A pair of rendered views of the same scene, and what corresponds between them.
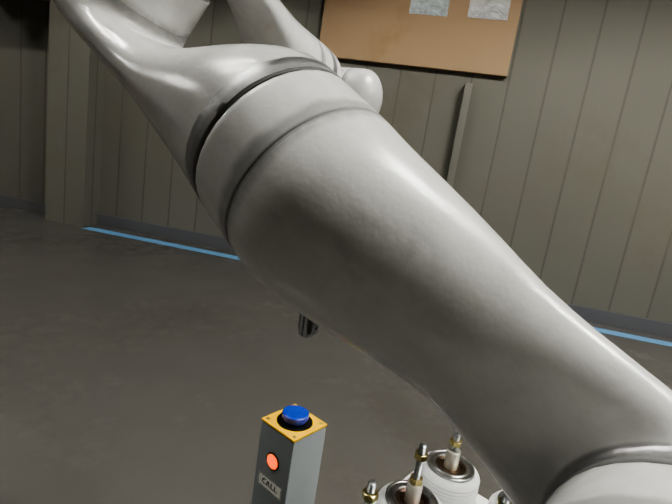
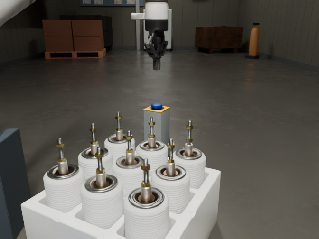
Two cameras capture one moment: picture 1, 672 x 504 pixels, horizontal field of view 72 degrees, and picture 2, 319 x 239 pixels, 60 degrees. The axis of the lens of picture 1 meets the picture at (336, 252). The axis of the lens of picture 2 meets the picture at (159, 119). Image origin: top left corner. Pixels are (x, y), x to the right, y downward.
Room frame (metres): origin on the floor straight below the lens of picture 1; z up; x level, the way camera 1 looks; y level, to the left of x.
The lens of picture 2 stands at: (0.44, -0.90, 0.59)
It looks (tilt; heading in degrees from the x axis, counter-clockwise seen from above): 19 degrees down; 78
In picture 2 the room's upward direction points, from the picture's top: straight up
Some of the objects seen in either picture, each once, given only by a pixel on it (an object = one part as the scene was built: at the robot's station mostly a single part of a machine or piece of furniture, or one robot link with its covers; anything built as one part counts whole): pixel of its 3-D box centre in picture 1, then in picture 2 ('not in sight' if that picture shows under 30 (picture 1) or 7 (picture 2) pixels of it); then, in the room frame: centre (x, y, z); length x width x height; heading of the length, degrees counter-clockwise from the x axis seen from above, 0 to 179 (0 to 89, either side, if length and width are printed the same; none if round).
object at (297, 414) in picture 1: (295, 417); (156, 106); (0.62, 0.02, 0.32); 0.04 x 0.04 x 0.02
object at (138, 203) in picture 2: not in sight; (146, 197); (0.51, -0.41, 0.25); 0.08 x 0.08 x 0.01
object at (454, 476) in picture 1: (450, 465); (188, 153); (0.66, -0.23, 0.25); 0.08 x 0.08 x 0.01
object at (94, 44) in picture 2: not in sight; (76, 39); (-0.03, 5.08, 0.35); 1.15 x 0.82 x 0.70; 169
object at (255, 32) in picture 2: not in sight; (253, 41); (3.31, 4.08, 0.32); 0.29 x 0.28 x 0.65; 79
